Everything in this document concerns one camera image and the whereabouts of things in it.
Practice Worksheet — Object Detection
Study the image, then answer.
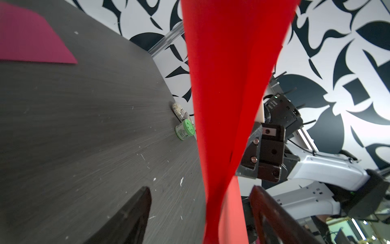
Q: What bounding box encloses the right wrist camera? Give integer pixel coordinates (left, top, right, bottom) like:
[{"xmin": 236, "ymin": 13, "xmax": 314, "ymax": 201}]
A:
[{"xmin": 255, "ymin": 81, "xmax": 282, "ymax": 123}]

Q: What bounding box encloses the magenta paper sheet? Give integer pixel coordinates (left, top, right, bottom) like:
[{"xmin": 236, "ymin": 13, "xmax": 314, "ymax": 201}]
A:
[{"xmin": 1, "ymin": 2, "xmax": 78, "ymax": 64}]

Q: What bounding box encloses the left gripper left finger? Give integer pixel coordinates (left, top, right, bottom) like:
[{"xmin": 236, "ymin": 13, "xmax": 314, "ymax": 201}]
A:
[{"xmin": 85, "ymin": 187, "xmax": 152, "ymax": 244}]

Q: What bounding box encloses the green round lid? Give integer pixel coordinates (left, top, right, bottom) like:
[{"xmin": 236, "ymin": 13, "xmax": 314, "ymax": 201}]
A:
[{"xmin": 175, "ymin": 119, "xmax": 196, "ymax": 141}]

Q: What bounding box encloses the red square paper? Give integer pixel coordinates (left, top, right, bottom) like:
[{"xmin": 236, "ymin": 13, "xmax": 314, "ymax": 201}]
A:
[{"xmin": 181, "ymin": 1, "xmax": 299, "ymax": 244}]

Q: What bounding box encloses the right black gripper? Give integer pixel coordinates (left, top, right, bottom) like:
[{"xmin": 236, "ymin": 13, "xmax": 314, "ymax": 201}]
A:
[{"xmin": 236, "ymin": 122, "xmax": 299, "ymax": 183}]

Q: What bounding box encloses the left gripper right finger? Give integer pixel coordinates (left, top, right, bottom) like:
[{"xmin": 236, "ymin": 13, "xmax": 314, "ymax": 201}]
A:
[{"xmin": 249, "ymin": 186, "xmax": 319, "ymax": 244}]

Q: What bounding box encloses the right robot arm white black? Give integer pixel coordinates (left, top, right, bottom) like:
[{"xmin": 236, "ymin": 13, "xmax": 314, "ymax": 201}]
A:
[{"xmin": 236, "ymin": 93, "xmax": 390, "ymax": 220}]

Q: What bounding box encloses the white grey sneaker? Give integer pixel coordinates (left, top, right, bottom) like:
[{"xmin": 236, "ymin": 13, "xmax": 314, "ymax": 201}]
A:
[{"xmin": 172, "ymin": 102, "xmax": 193, "ymax": 123}]

